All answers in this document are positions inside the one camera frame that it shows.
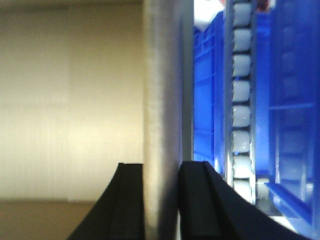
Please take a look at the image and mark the blue bin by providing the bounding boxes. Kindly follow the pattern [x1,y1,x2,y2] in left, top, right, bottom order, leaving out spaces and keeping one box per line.
[256,0,320,240]
[193,11,224,174]

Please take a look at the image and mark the brown EcoFlow cardboard box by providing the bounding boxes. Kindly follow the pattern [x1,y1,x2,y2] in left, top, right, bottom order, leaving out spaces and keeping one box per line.
[0,0,193,240]

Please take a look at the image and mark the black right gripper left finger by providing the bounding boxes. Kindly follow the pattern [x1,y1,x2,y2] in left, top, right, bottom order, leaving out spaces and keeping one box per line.
[68,163,145,240]

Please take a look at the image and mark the blue bin right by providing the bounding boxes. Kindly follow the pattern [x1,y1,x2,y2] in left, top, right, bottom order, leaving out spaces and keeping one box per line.
[256,0,320,240]

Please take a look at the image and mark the blue bin far side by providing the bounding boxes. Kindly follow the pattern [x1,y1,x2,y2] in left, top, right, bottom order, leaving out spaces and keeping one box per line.
[193,11,224,174]

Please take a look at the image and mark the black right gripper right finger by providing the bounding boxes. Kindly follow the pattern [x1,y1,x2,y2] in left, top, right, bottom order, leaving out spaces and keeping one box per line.
[178,161,313,240]

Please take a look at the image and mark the grey roller conveyor track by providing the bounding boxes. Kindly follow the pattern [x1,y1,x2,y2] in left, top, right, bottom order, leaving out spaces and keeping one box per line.
[224,0,257,205]

